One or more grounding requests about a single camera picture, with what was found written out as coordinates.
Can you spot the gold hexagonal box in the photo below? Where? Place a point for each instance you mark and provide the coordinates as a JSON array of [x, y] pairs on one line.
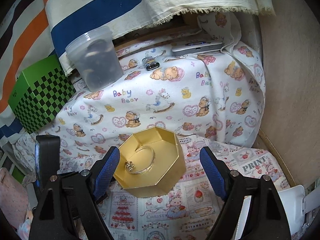
[[150, 187]]

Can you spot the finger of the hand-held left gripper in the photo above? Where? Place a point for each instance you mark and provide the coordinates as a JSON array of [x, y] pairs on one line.
[[47, 155]]

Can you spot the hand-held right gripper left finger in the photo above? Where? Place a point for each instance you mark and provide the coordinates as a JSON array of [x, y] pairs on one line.
[[107, 171]]

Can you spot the bear print cloth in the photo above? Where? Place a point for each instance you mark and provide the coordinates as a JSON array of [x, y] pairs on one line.
[[162, 85]]

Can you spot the strawberry print cloth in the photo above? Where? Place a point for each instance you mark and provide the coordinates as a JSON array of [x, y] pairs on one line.
[[155, 215]]

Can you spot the white plastic object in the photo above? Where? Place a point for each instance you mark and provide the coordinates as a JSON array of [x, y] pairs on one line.
[[292, 205]]

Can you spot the silver flat device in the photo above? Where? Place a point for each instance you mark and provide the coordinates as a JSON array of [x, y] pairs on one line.
[[195, 50]]

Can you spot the pink cloth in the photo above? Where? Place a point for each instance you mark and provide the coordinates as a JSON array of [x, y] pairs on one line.
[[12, 192]]

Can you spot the green black checkered box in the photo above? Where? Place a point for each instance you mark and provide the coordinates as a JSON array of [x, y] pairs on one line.
[[42, 100]]

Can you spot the striped cloth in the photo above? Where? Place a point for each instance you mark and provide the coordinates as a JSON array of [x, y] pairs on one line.
[[100, 5]]

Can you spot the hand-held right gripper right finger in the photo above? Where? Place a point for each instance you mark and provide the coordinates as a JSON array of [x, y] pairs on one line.
[[212, 172]]

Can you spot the gold bangle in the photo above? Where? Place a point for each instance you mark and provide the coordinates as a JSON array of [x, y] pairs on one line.
[[142, 171]]

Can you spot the clear plastic container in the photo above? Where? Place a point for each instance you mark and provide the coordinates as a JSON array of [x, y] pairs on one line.
[[100, 65]]

